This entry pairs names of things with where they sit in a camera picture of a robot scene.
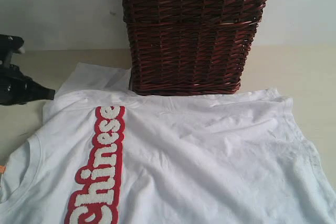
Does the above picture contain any dark brown wicker basket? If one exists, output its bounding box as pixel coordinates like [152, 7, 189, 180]
[122, 0, 267, 95]

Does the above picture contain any white t-shirt with red print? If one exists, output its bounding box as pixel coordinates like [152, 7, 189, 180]
[1, 63, 335, 223]

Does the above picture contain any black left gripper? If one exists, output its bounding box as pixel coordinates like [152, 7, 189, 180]
[1, 65, 55, 106]

